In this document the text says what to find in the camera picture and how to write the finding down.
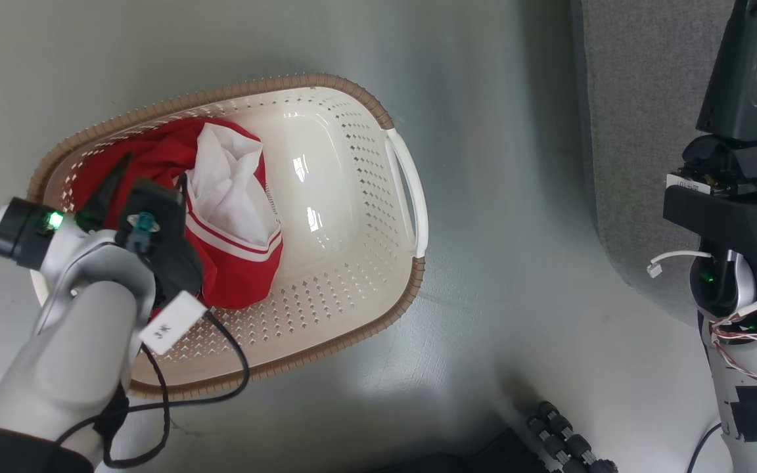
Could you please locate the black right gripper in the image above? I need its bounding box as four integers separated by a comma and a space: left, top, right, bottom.
662, 0, 757, 267

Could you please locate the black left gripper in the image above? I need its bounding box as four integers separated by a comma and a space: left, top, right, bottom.
75, 152, 206, 311

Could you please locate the red and white garment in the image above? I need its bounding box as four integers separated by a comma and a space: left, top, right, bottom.
71, 117, 285, 311

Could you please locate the grey fabric sofa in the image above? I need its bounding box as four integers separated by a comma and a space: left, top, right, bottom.
569, 0, 757, 329

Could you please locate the white paper label tag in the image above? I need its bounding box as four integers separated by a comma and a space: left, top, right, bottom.
138, 290, 209, 356

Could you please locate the cream perforated laundry basket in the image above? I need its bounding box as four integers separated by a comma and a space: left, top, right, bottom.
26, 72, 430, 401

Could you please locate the white cable with connector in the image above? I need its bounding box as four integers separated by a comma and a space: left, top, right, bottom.
646, 250, 714, 279

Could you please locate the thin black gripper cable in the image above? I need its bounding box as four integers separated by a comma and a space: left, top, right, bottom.
57, 307, 251, 469

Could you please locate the red and white wire bundle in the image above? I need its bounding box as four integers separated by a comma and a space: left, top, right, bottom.
710, 315, 757, 412

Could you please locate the black ribbed hose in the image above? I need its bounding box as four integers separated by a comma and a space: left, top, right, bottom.
526, 400, 620, 473

